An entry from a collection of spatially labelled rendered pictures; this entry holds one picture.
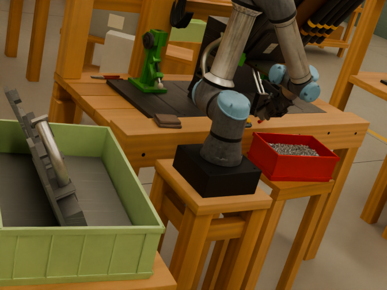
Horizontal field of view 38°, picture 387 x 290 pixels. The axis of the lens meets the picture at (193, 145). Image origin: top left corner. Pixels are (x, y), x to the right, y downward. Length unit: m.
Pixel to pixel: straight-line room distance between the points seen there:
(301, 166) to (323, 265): 1.23
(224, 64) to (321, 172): 0.71
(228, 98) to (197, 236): 0.48
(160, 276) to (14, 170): 0.59
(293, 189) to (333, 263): 1.27
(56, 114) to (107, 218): 1.08
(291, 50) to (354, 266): 1.93
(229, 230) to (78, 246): 0.74
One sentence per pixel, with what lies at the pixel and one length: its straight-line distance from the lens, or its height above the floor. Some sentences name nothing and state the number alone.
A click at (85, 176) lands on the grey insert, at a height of 0.85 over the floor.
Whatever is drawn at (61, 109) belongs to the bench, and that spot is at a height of 0.73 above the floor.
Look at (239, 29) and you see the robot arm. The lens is 1.96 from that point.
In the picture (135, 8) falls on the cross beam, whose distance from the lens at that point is 2.75.
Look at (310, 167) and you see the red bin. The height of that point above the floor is 0.87.
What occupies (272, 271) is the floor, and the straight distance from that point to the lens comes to 3.23.
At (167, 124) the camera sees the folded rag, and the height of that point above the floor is 0.91.
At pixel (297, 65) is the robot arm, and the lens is 1.99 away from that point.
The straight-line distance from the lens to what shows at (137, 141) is 2.14.
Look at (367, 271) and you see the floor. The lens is 3.60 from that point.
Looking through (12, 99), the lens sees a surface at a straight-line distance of 1.70.
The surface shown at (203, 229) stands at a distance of 1.93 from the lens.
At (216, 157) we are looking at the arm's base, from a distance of 1.94.
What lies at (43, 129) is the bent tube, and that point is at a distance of 1.40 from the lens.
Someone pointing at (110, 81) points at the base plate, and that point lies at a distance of 2.62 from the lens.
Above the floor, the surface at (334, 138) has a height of 0.82.
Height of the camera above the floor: 1.75
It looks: 23 degrees down
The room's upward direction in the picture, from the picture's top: 15 degrees clockwise
